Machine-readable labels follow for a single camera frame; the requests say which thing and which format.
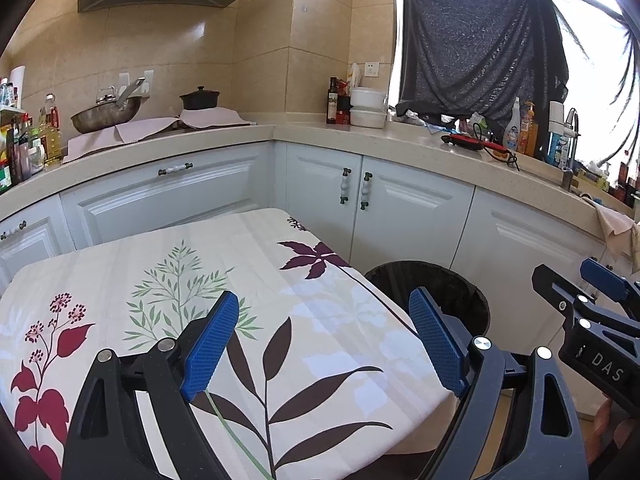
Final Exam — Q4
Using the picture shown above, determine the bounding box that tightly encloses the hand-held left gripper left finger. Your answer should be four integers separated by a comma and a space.
61, 290, 241, 480

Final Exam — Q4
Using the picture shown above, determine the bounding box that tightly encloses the wide white cabinet door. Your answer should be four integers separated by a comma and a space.
59, 142, 277, 252

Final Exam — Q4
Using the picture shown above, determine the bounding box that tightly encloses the dark glass bottle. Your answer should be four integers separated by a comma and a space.
326, 77, 339, 125

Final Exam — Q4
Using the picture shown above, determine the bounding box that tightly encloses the black pot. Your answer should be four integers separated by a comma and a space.
178, 85, 221, 112

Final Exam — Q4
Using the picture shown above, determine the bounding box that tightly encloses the window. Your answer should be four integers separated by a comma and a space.
394, 0, 640, 172

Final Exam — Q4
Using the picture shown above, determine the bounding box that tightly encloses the steel faucet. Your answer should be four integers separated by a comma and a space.
559, 107, 581, 191

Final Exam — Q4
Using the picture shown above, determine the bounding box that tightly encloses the beige kitchen countertop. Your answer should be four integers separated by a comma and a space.
0, 119, 640, 262

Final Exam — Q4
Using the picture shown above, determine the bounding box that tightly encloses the steel wok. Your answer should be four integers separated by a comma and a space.
69, 77, 147, 135

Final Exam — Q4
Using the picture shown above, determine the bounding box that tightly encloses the white double wall socket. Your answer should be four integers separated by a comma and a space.
119, 70, 156, 96

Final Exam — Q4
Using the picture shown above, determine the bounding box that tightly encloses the red food package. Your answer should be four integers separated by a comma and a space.
336, 79, 354, 125

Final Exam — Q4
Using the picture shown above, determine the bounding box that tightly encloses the cooking oil bottle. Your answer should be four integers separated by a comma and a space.
38, 93, 64, 166

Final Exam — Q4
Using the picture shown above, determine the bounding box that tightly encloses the floral tablecloth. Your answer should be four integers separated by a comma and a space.
0, 207, 469, 480

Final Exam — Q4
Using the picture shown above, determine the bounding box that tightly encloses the blue white bottle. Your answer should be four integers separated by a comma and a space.
544, 132, 571, 167

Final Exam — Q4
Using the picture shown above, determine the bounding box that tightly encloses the beige towel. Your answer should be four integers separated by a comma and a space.
592, 199, 640, 262

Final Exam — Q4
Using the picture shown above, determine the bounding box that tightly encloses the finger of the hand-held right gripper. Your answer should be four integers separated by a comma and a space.
579, 257, 640, 320
531, 263, 596, 323

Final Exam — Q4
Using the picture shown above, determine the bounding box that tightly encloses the dark curtain cloth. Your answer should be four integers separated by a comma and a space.
394, 0, 572, 132

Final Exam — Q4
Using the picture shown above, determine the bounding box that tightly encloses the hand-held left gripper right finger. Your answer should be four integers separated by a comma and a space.
408, 286, 589, 480

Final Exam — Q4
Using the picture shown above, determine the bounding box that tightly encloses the white paper towel roll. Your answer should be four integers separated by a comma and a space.
8, 65, 26, 109

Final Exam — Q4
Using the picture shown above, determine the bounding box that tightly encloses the pink stove cover cloth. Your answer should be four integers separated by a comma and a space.
67, 107, 259, 157

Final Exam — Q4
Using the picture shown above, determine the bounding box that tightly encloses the white spray bottle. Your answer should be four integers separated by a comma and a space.
502, 97, 521, 154

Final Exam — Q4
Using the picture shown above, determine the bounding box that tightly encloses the black trash bin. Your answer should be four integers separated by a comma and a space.
363, 260, 491, 347

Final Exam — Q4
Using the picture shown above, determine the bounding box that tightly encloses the red black handheld tool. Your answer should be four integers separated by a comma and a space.
440, 132, 521, 171

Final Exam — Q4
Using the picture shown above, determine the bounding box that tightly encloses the cluster of condiment bottles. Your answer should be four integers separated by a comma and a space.
0, 77, 46, 194

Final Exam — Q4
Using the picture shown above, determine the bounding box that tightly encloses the row of small dark jars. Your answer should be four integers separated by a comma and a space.
607, 162, 640, 206

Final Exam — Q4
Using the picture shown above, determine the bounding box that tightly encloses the orange soap bottle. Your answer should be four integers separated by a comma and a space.
517, 101, 540, 157

